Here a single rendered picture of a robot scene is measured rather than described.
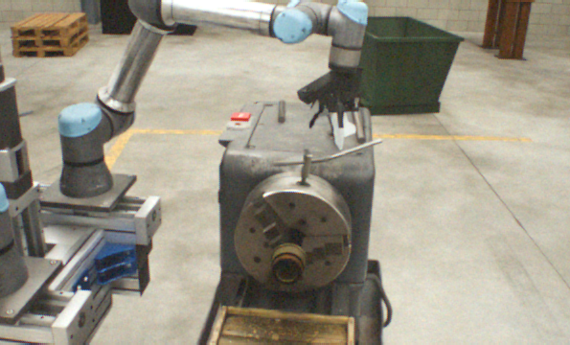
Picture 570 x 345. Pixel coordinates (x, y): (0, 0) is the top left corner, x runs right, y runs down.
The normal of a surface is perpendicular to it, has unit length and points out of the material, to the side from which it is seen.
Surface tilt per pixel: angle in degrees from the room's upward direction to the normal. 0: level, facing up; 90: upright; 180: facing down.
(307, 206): 90
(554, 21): 90
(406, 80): 102
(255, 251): 90
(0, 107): 90
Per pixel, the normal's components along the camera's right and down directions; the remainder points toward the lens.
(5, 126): 0.61, 0.33
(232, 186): -0.11, 0.40
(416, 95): 0.22, 0.59
